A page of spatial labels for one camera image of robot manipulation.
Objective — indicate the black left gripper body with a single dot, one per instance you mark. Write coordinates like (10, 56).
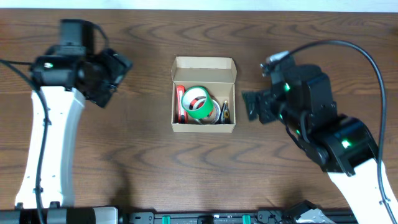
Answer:
(111, 75)

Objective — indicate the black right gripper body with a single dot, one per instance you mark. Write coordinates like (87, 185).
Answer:
(259, 106)

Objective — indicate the black gold correction tape dispenser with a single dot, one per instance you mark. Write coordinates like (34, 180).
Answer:
(224, 116)

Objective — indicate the white clear tape roll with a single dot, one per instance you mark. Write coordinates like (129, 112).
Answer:
(213, 117)

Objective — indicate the cardboard box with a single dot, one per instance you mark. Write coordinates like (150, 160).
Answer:
(217, 75)

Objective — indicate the green tape roll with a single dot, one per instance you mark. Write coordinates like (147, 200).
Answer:
(206, 107)

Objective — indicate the red utility knife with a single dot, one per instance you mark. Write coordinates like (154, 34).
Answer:
(182, 114)

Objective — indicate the small red black cutter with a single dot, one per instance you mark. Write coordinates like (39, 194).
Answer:
(197, 102)

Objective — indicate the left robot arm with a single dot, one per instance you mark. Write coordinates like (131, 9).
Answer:
(66, 82)

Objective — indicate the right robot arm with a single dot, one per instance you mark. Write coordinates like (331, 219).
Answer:
(300, 97)

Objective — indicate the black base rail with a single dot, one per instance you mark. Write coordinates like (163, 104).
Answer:
(112, 215)

